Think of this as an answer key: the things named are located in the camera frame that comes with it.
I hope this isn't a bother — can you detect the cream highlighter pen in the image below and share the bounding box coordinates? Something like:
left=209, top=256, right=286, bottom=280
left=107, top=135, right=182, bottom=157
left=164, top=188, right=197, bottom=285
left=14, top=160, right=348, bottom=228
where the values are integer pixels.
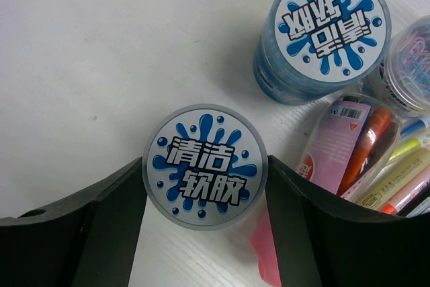
left=355, top=148, right=429, bottom=210

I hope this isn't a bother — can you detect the orange highlighter pen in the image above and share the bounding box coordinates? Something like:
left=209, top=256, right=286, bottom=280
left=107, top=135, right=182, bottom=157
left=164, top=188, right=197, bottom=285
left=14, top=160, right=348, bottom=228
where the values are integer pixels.
left=380, top=171, right=429, bottom=215

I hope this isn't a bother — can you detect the clear marker tube pink cap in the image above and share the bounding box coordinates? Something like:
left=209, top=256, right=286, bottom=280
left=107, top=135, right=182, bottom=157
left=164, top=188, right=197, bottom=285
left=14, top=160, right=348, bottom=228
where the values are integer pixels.
left=251, top=94, right=399, bottom=286

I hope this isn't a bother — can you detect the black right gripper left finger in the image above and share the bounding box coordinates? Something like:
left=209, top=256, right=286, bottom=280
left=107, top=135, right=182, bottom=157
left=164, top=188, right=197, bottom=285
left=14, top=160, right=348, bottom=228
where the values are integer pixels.
left=1, top=158, right=147, bottom=286

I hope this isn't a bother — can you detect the blue highlighter pen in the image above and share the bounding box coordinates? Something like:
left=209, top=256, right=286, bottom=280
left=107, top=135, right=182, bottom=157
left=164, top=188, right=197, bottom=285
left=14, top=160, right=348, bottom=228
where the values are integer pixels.
left=400, top=116, right=429, bottom=138

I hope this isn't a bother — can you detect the black gel pen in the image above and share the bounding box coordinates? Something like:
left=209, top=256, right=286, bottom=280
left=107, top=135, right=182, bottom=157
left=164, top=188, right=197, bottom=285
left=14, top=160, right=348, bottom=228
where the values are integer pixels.
left=399, top=193, right=430, bottom=218

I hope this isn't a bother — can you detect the clear jar of paper clips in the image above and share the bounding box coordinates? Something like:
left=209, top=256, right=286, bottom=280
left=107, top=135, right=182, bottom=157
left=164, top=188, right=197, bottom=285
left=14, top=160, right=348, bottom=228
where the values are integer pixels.
left=361, top=15, right=429, bottom=118

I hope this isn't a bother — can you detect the blue cleaning gel jar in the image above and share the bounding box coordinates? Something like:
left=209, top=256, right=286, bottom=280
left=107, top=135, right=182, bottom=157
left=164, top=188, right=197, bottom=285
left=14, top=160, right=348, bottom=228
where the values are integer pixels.
left=142, top=104, right=268, bottom=231
left=253, top=0, right=392, bottom=105

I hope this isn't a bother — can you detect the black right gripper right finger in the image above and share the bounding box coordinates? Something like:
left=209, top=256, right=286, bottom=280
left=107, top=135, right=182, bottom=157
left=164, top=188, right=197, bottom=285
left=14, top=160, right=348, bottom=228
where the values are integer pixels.
left=267, top=156, right=429, bottom=286

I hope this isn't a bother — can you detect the yellow highlighter pen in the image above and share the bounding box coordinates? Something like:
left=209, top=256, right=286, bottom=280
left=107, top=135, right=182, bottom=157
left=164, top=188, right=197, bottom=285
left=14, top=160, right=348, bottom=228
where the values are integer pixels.
left=387, top=132, right=429, bottom=165

